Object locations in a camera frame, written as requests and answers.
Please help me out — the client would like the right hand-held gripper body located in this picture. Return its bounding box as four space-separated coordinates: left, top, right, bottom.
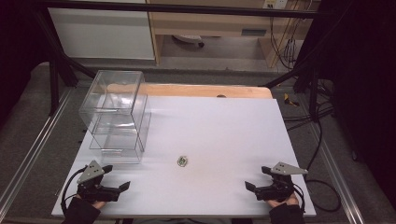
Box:
253 161 309 203

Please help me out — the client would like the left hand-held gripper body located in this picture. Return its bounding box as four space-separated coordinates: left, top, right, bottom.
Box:
76 160 121 203

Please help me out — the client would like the person's left hand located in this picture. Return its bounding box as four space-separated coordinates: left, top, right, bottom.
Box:
75 193 107 210

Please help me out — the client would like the person's right hand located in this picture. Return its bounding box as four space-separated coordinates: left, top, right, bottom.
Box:
265 193 300 209

